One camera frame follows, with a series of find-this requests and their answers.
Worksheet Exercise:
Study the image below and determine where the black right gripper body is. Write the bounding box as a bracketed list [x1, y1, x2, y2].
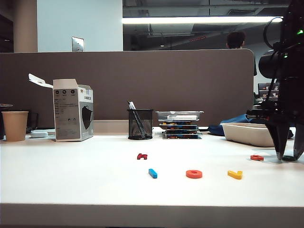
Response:
[266, 78, 304, 122]

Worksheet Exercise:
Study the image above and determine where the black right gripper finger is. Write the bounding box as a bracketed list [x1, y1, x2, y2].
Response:
[265, 118, 290, 160]
[293, 120, 304, 162]

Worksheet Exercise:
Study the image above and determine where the orange letter o magnet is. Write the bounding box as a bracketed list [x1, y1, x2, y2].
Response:
[186, 170, 203, 179]

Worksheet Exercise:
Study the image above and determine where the black pen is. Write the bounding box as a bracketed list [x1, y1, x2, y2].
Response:
[127, 100, 147, 139]

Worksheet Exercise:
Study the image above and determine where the dark monitor screen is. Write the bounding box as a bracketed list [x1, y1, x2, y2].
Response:
[257, 82, 281, 103]

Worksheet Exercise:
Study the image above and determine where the yellow letter v magnet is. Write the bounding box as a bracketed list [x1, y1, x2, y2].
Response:
[227, 170, 243, 180]

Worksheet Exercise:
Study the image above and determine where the white oval paper bowl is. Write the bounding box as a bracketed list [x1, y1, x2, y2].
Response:
[220, 123, 276, 148]

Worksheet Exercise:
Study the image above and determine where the white face mask box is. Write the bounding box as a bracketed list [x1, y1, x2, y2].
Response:
[28, 73, 95, 143]

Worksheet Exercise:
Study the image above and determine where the metal wall plate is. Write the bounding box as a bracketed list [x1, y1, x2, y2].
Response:
[71, 36, 85, 52]

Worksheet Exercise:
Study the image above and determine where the blue clog shoe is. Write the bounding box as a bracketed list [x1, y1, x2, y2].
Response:
[208, 113, 253, 136]

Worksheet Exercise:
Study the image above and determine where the white earbuds case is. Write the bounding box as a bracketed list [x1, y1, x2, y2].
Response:
[30, 130, 49, 138]

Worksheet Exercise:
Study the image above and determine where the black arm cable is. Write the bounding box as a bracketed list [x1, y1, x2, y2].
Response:
[263, 16, 284, 49]

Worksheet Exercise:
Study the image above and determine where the black mesh pen holder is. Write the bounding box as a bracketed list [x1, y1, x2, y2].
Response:
[127, 108, 154, 140]

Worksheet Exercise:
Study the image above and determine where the person in dark printed shirt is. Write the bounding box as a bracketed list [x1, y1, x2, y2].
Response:
[226, 31, 258, 76]

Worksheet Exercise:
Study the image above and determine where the ceiling light strip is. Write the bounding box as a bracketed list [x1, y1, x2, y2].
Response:
[122, 16, 284, 24]

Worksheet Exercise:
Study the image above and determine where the clear plastic tray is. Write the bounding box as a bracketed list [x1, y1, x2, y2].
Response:
[154, 110, 205, 122]

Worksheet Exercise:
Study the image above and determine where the brown desk partition panel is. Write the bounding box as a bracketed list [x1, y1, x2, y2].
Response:
[0, 48, 255, 129]

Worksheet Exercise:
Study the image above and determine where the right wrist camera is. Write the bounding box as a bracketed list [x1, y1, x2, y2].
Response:
[246, 106, 268, 119]

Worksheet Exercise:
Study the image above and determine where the brown paper cup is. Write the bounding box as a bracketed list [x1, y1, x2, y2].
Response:
[1, 111, 29, 142]

